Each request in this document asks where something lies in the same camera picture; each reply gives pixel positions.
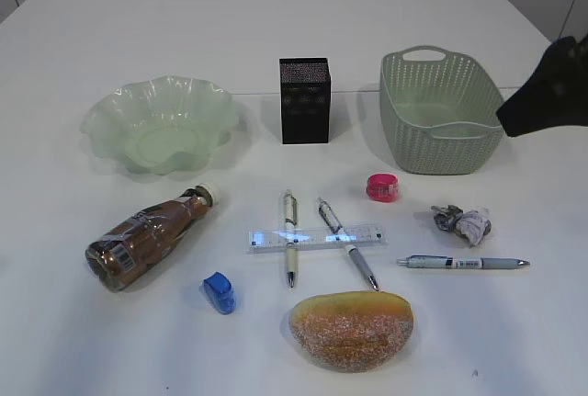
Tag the white paper ball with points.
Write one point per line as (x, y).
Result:
(473, 226)

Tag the pink pencil sharpener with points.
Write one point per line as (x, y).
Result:
(382, 187)

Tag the green plastic woven basket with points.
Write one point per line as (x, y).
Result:
(438, 111)

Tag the grey blue gel pen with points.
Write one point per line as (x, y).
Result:
(446, 262)

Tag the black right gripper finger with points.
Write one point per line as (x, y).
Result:
(554, 95)

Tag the blue pencil sharpener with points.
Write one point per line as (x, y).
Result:
(219, 292)

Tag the brown coffee drink bottle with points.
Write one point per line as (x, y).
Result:
(126, 252)

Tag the beige barrel pen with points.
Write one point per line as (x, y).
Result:
(290, 209)

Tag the white grey patterned pen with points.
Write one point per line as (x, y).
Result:
(342, 237)

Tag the clear plastic ruler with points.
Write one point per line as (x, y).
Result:
(271, 242)

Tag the green wavy glass plate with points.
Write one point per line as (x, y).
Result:
(164, 125)

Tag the sugared bread roll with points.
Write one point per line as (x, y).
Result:
(353, 331)

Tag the black mesh pen holder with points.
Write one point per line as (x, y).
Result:
(305, 91)

